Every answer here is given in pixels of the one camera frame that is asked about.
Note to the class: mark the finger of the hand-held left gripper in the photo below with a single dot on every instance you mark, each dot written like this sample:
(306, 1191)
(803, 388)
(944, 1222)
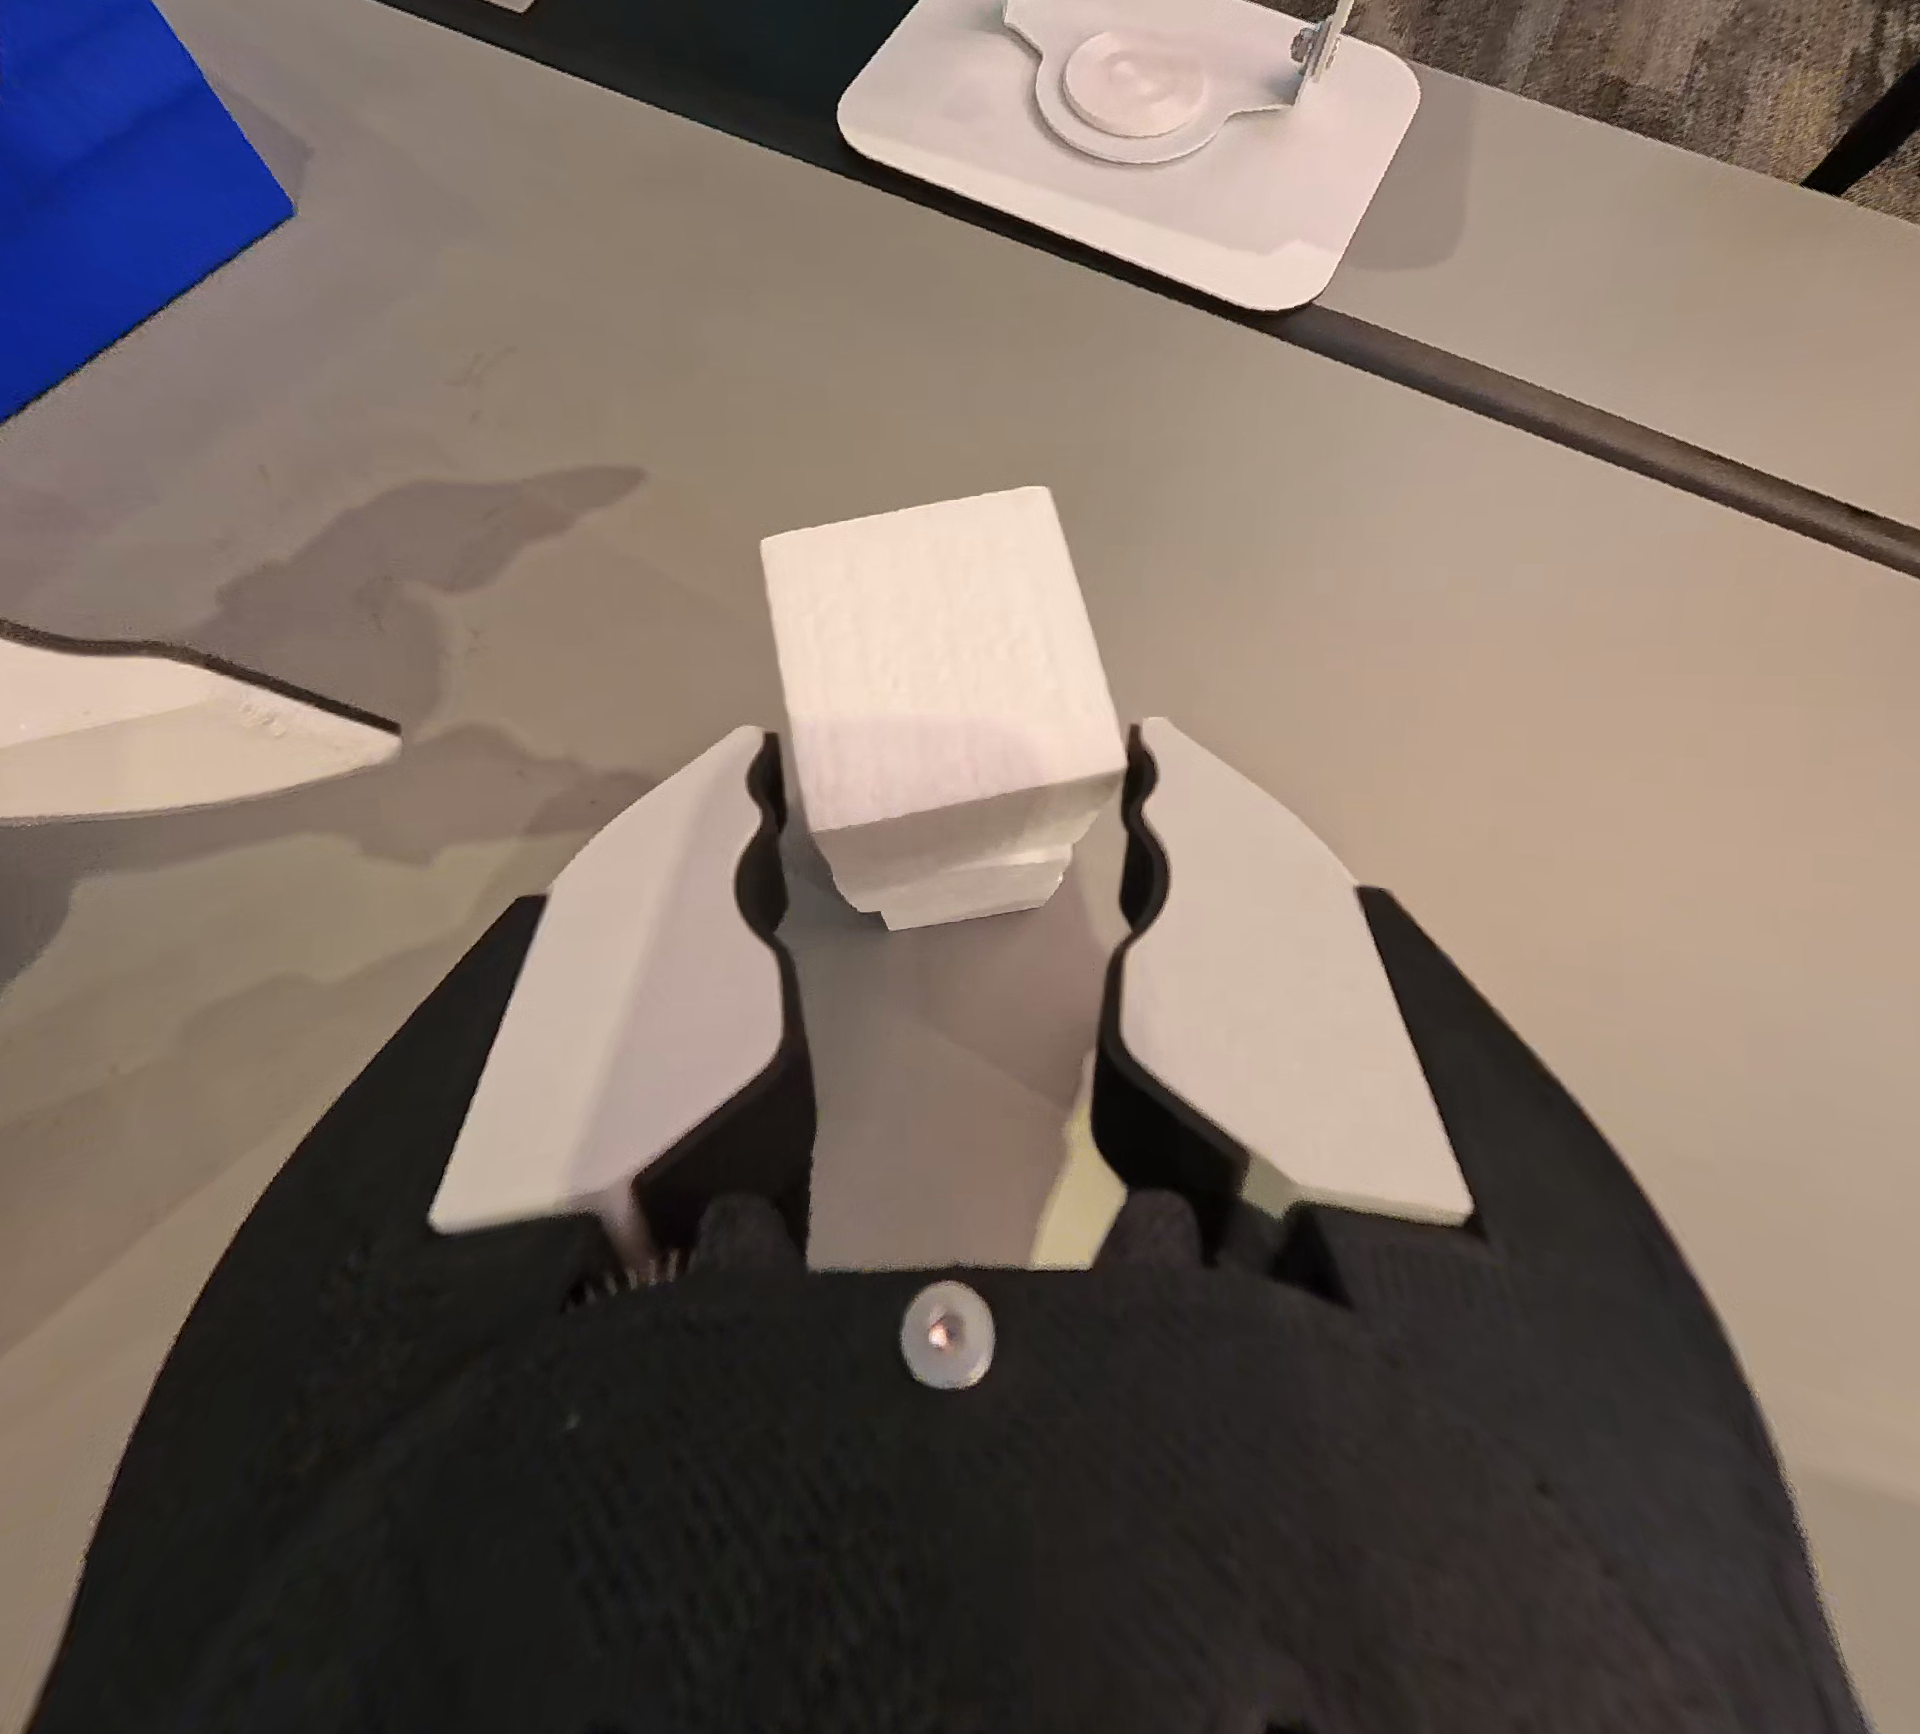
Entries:
(151, 744)

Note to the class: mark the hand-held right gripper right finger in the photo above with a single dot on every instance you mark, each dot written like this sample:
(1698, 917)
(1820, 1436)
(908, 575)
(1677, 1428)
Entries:
(1291, 1014)

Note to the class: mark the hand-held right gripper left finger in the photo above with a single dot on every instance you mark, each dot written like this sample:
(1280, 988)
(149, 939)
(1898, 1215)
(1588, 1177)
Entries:
(616, 1014)

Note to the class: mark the white hard foam cube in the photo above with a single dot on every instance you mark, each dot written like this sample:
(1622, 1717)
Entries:
(960, 873)
(960, 917)
(929, 654)

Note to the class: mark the blue plastic bin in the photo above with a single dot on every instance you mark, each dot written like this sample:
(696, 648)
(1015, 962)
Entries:
(104, 190)

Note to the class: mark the wooden book stand white base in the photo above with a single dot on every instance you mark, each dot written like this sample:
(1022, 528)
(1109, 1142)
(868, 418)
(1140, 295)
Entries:
(1141, 173)

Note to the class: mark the black partition post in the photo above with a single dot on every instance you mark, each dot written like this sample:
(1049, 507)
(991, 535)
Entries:
(1862, 138)

